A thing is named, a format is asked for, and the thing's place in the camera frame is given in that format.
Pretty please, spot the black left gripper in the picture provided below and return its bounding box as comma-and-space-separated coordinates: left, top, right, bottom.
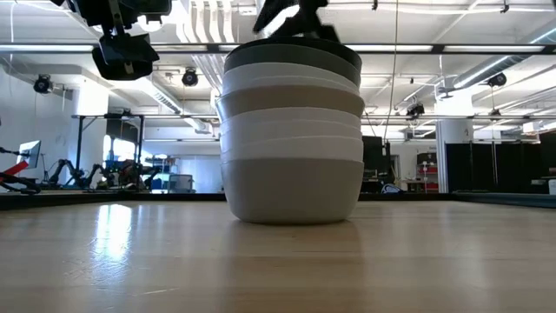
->
50, 0, 174, 82

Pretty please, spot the grey bowl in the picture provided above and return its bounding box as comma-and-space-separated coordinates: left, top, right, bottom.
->
223, 43, 362, 87

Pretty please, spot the black bowl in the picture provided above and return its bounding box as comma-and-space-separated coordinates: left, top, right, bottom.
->
236, 37, 364, 73

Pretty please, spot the white bowl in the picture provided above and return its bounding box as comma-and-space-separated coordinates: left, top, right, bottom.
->
222, 61, 361, 93
220, 121, 364, 143
220, 137, 365, 163
220, 107, 363, 130
220, 156, 365, 225
222, 74, 361, 97

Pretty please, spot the beige bowl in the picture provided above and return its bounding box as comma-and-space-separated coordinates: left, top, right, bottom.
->
215, 83, 366, 123

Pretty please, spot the computer monitor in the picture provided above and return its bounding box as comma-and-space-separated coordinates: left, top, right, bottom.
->
16, 139, 43, 171

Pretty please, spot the grey chair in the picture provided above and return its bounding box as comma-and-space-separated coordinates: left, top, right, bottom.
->
168, 173, 195, 194

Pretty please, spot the black cabinet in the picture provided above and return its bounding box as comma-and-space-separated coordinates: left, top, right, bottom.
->
362, 135, 392, 195

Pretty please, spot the red bar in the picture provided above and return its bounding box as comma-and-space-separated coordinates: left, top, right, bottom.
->
0, 159, 30, 183

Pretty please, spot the red shelf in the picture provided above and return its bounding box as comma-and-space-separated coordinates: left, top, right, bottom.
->
415, 151, 440, 193

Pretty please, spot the black partition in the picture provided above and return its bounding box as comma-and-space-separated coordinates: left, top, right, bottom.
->
445, 141, 542, 195

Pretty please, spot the thin hanging cable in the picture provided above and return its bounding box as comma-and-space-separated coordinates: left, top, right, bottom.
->
392, 0, 400, 141

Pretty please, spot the black rack frame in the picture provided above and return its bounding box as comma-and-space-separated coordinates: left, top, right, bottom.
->
71, 113, 147, 192

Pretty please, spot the black coiled cable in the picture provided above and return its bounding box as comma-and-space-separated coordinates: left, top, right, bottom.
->
0, 171, 43, 196

